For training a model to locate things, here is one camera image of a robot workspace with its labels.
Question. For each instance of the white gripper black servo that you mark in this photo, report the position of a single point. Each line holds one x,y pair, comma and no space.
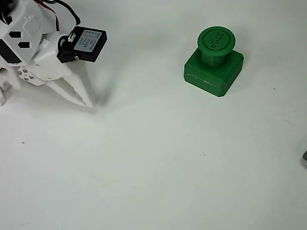
56,73

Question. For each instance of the green square button base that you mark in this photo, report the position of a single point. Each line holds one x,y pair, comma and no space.
208,76

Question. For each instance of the green plastic round-topped peg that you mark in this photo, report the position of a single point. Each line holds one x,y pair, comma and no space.
216,39

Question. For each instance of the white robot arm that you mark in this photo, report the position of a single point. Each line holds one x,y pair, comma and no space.
33,8

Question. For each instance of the grey object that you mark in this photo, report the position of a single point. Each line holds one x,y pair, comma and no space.
304,157

